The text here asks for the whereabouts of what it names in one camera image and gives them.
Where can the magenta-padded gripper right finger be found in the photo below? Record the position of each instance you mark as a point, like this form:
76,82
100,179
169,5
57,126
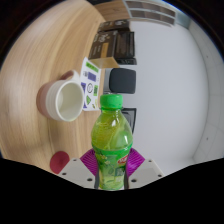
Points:
146,172

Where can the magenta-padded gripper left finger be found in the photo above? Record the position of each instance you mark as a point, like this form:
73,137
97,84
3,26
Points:
76,173

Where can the green drink bottle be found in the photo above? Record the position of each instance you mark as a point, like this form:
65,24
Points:
111,146

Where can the flat round red coaster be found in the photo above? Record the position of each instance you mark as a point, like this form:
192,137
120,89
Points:
59,161

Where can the grey mesh office chair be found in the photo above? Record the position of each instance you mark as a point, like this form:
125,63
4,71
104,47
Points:
130,118

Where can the white and brown ribbed mug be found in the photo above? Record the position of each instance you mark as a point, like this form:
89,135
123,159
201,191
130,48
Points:
55,100

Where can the black office chair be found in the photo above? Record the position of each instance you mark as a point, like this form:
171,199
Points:
122,81

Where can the white sticker sheet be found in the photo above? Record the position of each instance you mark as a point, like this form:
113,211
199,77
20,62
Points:
90,76

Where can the black printed carton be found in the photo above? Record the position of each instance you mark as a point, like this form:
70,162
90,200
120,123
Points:
115,25
126,46

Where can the brown and black carton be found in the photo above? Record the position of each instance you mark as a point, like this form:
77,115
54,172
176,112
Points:
103,46

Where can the wooden shelf unit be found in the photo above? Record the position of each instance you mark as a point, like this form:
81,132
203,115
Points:
150,11

